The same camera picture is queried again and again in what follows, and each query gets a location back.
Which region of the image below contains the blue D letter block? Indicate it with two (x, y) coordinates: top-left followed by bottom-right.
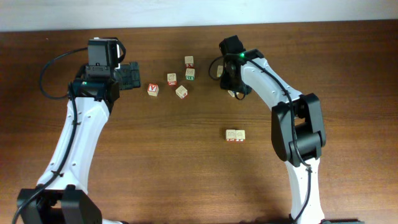
(228, 90), (239, 98)

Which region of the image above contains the green edged M block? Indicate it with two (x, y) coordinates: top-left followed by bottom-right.
(185, 68), (195, 80)

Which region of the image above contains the wooden K picture block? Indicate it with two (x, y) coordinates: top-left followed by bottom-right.
(175, 85), (188, 99)

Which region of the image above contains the red edged 5 block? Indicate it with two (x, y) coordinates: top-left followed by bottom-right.
(225, 129), (236, 142)

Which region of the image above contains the red edged 6 block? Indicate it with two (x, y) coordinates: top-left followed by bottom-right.
(236, 130), (246, 142)

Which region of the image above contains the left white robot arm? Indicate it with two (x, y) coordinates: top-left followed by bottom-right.
(12, 62), (141, 223)

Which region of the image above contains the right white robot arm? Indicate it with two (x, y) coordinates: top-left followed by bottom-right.
(223, 49), (326, 223)

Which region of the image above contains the green edged far block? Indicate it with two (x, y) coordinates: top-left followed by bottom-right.
(216, 65), (223, 78)

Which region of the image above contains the red V letter block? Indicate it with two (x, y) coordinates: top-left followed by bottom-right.
(147, 83), (159, 96)

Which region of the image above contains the red spiral picture block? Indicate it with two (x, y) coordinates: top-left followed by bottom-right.
(167, 73), (177, 86)

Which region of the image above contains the top red edged block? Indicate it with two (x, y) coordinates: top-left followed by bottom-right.
(184, 55), (194, 68)

